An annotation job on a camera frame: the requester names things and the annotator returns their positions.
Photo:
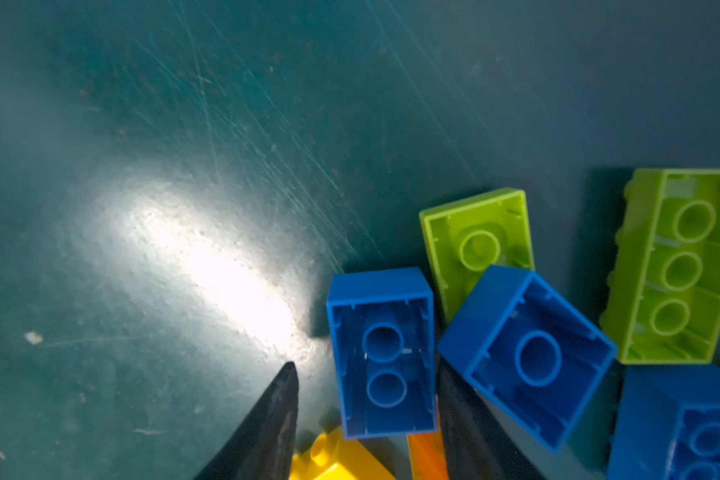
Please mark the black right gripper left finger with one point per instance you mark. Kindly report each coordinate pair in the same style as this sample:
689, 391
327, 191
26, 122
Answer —
263, 444

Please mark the blue long lego brick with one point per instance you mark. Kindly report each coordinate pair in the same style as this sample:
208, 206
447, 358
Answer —
668, 424

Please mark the green lego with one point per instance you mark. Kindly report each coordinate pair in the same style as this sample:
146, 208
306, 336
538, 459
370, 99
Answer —
464, 237

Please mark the green long lego brick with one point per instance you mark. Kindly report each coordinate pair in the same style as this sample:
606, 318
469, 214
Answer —
664, 291

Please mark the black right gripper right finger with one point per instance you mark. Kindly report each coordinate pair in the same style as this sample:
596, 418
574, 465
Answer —
476, 445

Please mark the blue small lego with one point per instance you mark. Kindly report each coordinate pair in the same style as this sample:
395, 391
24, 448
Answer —
527, 349

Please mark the yellow lego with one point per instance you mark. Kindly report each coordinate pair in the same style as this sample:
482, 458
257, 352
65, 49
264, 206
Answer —
332, 456
427, 456

